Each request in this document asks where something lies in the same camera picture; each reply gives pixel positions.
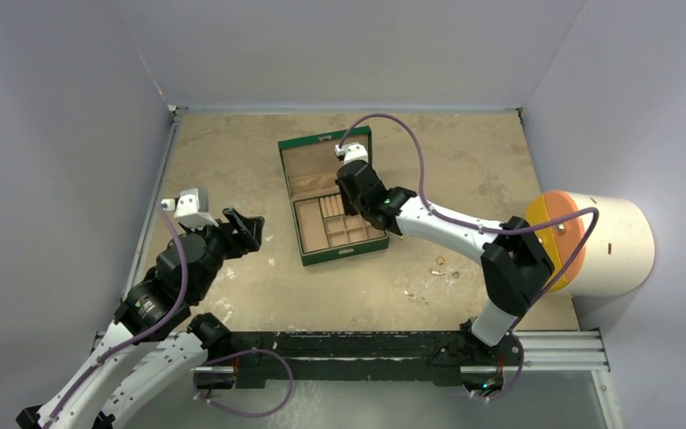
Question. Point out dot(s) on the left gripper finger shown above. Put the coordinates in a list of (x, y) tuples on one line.
[(242, 228), (259, 222)]

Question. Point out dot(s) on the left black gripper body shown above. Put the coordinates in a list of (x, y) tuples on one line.
[(226, 244)]

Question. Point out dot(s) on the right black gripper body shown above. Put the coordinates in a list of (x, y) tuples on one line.
[(350, 184)]

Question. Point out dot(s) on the green jewelry tray insert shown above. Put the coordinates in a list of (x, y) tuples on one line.
[(323, 224)]

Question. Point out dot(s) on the green jewelry box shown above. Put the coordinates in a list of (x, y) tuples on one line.
[(309, 168)]

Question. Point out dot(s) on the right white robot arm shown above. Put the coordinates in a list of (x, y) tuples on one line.
[(514, 264)]

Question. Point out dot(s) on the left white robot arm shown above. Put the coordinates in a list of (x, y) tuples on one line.
[(138, 357)]

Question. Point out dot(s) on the small silver jewelry pieces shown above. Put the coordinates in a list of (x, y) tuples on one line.
[(436, 285)]

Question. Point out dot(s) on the white cylinder orange yellow lid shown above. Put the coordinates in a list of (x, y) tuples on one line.
[(617, 257)]

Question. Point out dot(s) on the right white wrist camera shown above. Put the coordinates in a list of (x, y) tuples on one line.
[(351, 152)]

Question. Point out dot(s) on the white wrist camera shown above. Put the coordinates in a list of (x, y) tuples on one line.
[(351, 152), (190, 209)]

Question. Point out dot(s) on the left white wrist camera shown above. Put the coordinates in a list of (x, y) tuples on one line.
[(190, 209)]

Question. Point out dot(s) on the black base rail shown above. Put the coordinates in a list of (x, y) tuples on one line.
[(445, 358)]

